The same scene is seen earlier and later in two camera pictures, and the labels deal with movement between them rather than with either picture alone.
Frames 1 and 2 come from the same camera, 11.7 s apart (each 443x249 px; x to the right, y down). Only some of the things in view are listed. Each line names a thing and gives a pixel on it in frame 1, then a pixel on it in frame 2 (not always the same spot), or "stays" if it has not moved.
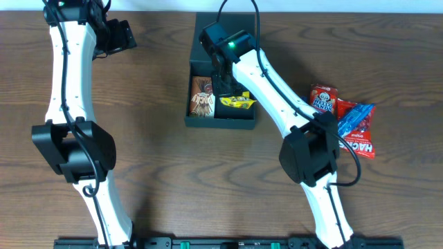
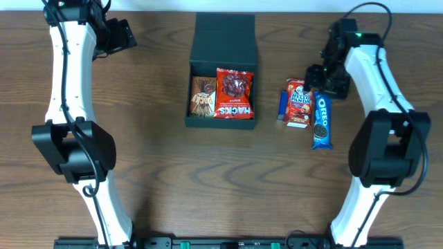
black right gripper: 223,83 to 320,83
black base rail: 354,243 stays
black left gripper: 120,43 stays
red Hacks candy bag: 356,123 to 234,94
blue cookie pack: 356,119 to 323,118
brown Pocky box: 203,99 stays
